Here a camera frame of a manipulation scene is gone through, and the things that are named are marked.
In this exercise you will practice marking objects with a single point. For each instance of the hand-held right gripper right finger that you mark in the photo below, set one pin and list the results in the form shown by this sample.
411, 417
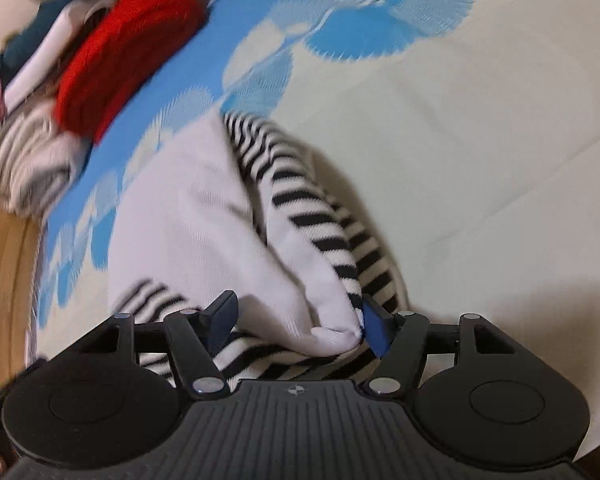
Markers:
375, 330

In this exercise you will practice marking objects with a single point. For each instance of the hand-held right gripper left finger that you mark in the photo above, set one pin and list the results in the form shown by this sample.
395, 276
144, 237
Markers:
221, 321

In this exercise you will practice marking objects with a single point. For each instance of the black white striped small garment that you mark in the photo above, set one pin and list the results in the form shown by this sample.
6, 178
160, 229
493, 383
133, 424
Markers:
220, 230

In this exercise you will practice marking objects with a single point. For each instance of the blue white patterned bed mat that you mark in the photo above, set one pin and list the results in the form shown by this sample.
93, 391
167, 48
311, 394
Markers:
455, 170

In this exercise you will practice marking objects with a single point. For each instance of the folded grey white towel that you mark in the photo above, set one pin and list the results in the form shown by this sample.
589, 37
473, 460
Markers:
35, 160

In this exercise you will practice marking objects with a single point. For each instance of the red knitted cloth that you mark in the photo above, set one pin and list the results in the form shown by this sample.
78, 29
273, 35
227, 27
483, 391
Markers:
125, 55

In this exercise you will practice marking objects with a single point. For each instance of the folded white cloth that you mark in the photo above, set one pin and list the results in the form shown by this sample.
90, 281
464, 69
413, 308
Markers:
40, 62

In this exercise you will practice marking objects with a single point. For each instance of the teal cloth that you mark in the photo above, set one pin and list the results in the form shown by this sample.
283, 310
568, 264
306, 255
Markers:
45, 20

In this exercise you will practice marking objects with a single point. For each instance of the wooden bed frame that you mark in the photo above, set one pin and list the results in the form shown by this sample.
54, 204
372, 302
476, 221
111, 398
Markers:
5, 285

